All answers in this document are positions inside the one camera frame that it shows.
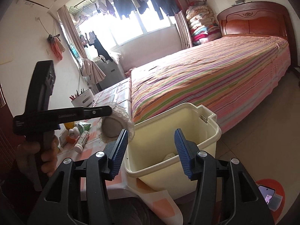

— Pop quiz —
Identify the hanging dark clothes row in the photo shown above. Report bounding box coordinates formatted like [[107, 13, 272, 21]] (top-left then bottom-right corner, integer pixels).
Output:
[[94, 0, 183, 20]]

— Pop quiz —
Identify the checkered pink tablecloth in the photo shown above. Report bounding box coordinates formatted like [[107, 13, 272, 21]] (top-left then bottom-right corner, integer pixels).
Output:
[[58, 78, 183, 224]]

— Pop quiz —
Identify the yellow wrapper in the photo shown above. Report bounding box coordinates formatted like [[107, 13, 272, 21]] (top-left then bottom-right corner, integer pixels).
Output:
[[64, 121, 75, 130]]

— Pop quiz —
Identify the smartphone on stool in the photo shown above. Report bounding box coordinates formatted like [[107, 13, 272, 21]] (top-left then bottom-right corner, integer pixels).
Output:
[[258, 184, 276, 205]]

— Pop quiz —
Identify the striped curtain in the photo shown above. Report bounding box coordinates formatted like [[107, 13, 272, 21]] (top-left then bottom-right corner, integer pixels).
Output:
[[57, 5, 106, 84], [174, 11, 193, 50]]

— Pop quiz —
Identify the stack of folded quilts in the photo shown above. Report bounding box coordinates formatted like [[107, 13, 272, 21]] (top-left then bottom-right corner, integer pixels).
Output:
[[186, 1, 222, 46]]

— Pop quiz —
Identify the red round stool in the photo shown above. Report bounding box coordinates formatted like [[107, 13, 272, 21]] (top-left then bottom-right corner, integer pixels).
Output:
[[256, 178, 285, 223]]

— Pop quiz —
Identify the white round utensil holder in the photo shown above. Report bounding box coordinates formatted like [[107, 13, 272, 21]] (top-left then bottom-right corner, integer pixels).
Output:
[[69, 88, 95, 107]]

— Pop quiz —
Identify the crumpled white green bag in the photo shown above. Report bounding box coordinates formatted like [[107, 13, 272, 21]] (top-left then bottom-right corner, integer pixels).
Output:
[[75, 121, 92, 134]]

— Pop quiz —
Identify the left striped curtain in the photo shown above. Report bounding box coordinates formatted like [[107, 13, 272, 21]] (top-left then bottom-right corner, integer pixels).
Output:
[[57, 5, 106, 84]]

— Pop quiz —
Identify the red wooden headboard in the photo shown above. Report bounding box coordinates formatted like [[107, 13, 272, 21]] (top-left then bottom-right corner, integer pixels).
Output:
[[217, 1, 298, 67]]

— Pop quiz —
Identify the person left hand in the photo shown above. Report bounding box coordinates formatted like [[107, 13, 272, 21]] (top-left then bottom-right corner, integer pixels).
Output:
[[16, 135, 59, 177]]

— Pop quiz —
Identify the striped bed with sheet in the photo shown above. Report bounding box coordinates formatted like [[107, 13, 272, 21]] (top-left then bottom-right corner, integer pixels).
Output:
[[131, 36, 291, 132]]

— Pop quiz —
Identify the white cylindrical tube bottle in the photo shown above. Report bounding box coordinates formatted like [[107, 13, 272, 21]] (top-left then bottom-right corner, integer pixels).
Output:
[[74, 130, 89, 153]]

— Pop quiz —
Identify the grey white cabinet appliance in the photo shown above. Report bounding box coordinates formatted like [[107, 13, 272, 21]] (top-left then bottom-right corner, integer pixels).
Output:
[[94, 59, 126, 90]]

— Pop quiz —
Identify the cream plastic trash bin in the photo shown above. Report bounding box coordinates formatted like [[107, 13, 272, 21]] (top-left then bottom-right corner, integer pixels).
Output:
[[124, 103, 222, 199]]

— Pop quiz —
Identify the orange cloth on wall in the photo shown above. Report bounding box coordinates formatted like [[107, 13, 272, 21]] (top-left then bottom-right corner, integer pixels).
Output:
[[47, 34, 66, 61]]

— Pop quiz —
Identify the black garment on hanger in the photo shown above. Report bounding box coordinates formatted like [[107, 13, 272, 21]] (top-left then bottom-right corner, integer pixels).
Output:
[[91, 31, 113, 62]]

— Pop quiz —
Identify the right striped curtain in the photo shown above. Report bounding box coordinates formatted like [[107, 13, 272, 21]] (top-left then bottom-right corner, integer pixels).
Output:
[[174, 11, 193, 50]]

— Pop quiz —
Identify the orange peel piece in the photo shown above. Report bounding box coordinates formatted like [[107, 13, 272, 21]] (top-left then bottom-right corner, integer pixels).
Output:
[[66, 135, 78, 144]]

